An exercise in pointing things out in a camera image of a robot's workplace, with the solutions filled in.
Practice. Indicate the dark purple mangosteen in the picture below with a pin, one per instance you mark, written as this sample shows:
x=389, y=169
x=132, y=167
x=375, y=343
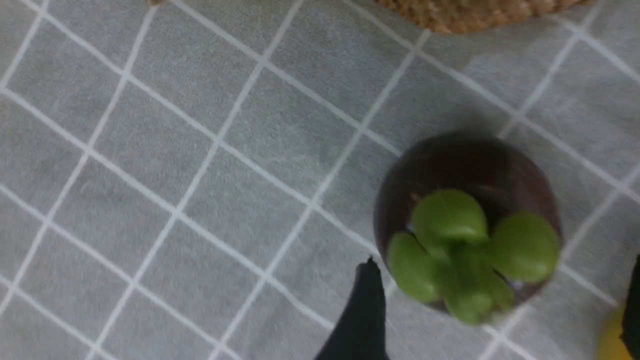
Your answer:
x=468, y=225

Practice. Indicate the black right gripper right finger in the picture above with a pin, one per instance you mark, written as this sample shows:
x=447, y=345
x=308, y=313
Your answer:
x=630, y=323

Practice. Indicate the orange yellow mango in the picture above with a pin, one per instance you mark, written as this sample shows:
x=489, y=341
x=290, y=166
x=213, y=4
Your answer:
x=610, y=345

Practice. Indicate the grey checked tablecloth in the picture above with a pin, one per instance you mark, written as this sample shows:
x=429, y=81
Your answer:
x=196, y=180

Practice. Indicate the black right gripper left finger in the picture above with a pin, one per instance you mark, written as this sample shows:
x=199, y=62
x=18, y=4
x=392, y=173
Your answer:
x=360, y=332

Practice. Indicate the woven wicker basket green lining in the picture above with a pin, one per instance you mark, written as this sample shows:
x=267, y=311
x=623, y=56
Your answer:
x=462, y=17

